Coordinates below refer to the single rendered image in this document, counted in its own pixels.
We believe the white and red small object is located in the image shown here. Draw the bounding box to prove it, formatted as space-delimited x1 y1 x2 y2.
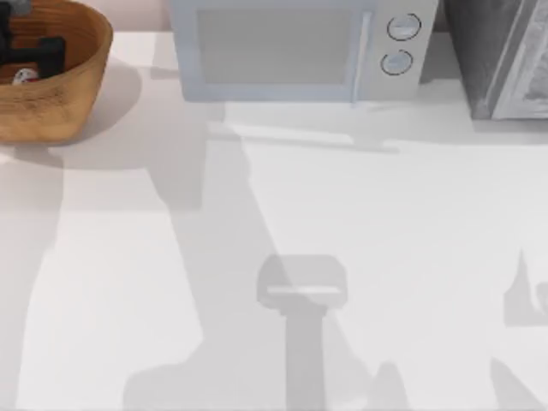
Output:
14 67 42 85

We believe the wooden basket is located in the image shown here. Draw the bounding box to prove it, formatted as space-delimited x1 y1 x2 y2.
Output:
0 0 115 145

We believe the microwave oven door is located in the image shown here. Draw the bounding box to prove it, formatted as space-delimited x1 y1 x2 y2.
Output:
167 0 374 104

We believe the microwave oven knob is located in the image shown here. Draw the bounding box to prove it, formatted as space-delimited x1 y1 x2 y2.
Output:
379 47 415 78
385 12 423 43

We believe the pale microwave oven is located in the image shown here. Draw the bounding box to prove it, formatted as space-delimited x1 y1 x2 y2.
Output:
165 0 441 104

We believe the grey cabinet door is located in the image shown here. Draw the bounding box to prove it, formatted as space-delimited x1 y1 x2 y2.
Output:
486 0 548 122

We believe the microwave door handle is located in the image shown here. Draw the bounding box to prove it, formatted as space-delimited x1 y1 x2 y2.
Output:
350 10 373 104

